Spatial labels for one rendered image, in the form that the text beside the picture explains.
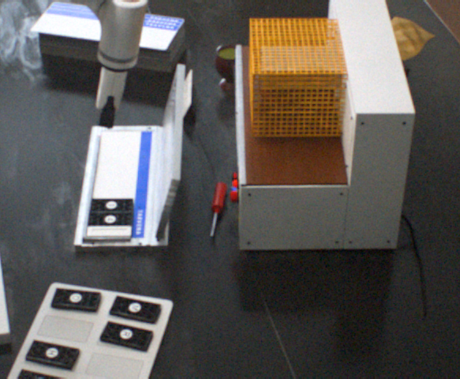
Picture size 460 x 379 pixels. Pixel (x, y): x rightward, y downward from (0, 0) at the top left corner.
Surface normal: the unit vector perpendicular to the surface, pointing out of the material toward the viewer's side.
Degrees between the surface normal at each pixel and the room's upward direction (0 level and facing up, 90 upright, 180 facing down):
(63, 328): 0
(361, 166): 90
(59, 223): 0
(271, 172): 0
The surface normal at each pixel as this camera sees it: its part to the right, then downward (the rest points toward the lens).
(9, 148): 0.00, -0.77
